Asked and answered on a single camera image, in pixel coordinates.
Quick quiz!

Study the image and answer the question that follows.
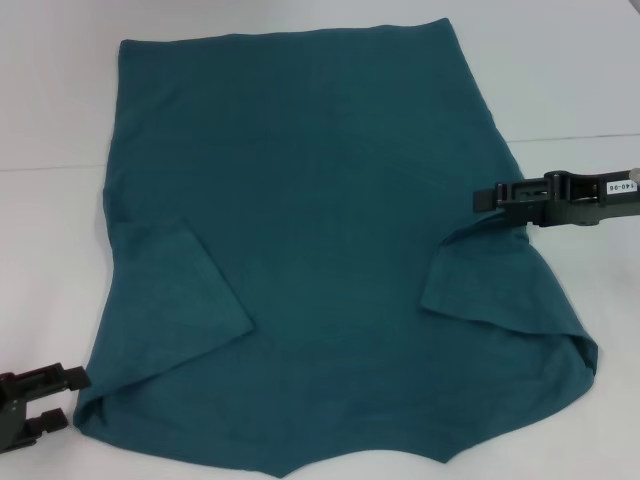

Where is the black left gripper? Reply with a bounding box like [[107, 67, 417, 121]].
[[0, 362, 92, 452]]

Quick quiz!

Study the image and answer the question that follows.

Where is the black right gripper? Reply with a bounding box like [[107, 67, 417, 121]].
[[472, 169, 640, 229]]

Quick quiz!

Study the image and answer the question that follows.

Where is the teal blue shirt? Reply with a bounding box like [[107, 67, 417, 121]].
[[72, 18, 599, 480]]

